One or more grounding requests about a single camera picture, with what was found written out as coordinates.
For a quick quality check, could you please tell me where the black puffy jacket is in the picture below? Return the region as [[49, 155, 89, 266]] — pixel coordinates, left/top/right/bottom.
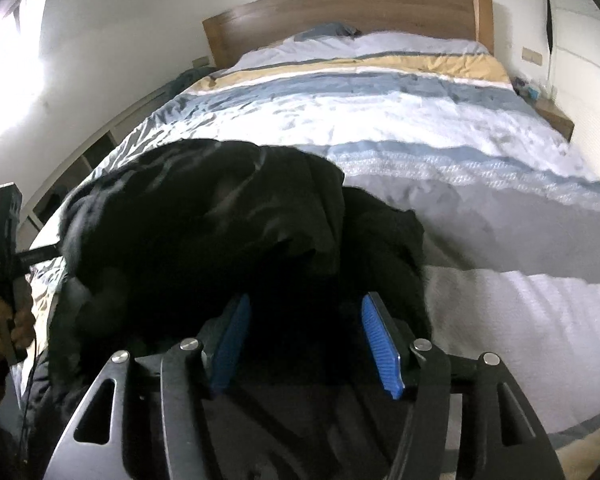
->
[[27, 140, 431, 479]]

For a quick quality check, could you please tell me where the person's left hand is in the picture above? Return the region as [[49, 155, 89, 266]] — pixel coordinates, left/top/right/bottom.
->
[[0, 296, 35, 359]]

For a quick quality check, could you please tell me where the striped duvet cover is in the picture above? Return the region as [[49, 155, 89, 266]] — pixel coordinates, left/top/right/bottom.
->
[[24, 52, 600, 480]]

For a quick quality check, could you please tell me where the dark teal cloth on shelf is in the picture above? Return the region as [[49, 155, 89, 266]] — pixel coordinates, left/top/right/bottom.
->
[[168, 66, 216, 99]]

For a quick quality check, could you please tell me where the wooden nightstand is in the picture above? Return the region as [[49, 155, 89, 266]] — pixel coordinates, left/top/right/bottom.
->
[[533, 98, 574, 142]]

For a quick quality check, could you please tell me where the light blue pillow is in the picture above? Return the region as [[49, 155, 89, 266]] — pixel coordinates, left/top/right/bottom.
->
[[228, 30, 489, 72]]

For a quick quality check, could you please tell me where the dark grey pillow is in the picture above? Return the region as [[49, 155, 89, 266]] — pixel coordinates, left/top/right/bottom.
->
[[292, 22, 361, 41]]

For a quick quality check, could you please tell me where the white wardrobe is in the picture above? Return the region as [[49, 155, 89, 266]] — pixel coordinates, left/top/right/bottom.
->
[[550, 0, 600, 178]]

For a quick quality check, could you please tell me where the wooden headboard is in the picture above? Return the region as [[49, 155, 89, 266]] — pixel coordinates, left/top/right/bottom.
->
[[202, 0, 495, 68]]

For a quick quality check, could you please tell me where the beige wall socket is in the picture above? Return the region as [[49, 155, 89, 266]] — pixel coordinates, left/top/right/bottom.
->
[[521, 47, 543, 66]]

